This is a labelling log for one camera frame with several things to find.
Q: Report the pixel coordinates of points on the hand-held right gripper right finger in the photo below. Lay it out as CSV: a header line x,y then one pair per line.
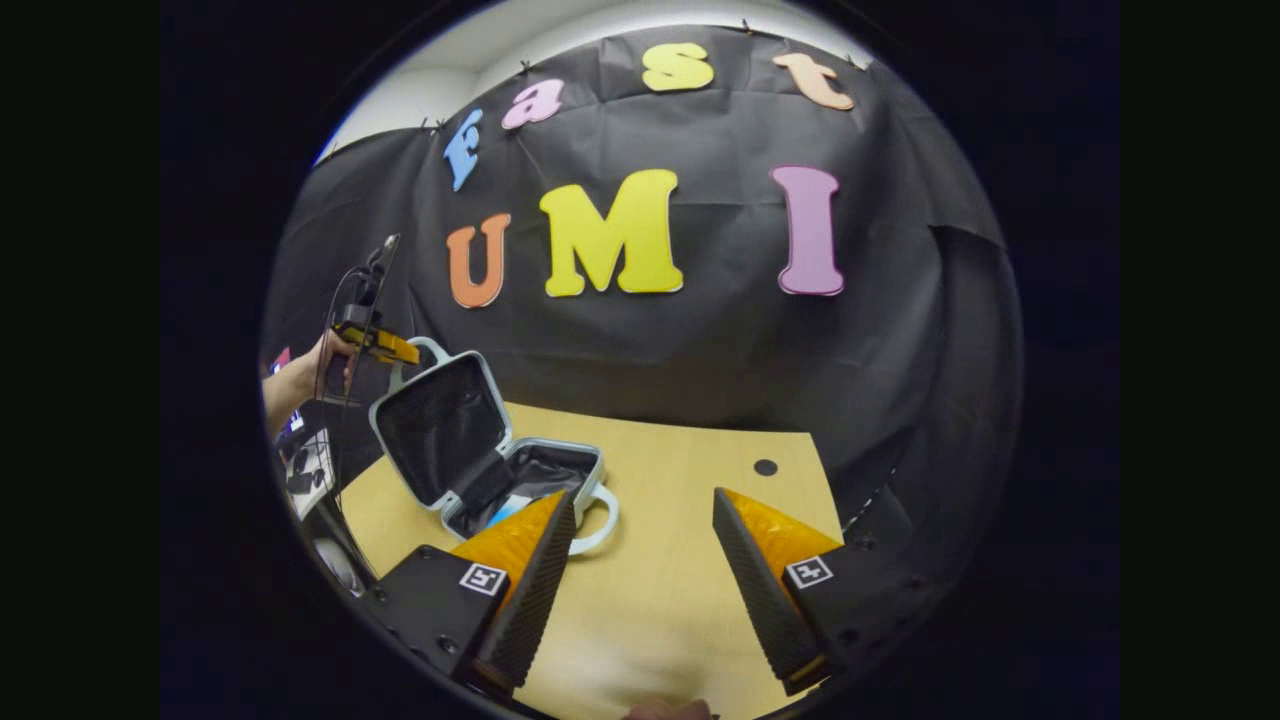
x,y
765,600

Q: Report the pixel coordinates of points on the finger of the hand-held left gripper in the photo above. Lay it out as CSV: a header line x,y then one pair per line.
x,y
385,345

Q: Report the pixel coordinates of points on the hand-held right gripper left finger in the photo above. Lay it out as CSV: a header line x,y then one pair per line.
x,y
535,600

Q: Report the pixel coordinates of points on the light blue suitcase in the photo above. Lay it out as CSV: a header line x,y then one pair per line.
x,y
440,430

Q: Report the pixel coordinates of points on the grey round object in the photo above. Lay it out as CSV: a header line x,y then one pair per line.
x,y
340,565

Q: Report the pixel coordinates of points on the black backdrop cloth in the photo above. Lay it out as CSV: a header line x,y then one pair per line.
x,y
700,340

